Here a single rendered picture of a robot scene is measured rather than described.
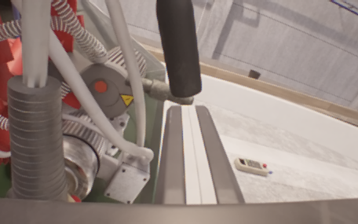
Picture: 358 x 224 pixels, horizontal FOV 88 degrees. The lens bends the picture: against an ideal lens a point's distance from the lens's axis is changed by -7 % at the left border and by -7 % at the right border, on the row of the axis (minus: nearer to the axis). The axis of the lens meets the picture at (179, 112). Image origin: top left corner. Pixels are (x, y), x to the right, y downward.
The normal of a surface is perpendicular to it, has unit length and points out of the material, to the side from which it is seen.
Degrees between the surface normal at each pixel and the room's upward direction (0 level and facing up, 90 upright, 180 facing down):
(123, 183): 82
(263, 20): 90
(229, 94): 90
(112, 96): 90
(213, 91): 90
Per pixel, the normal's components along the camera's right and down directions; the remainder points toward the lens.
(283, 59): 0.00, 0.47
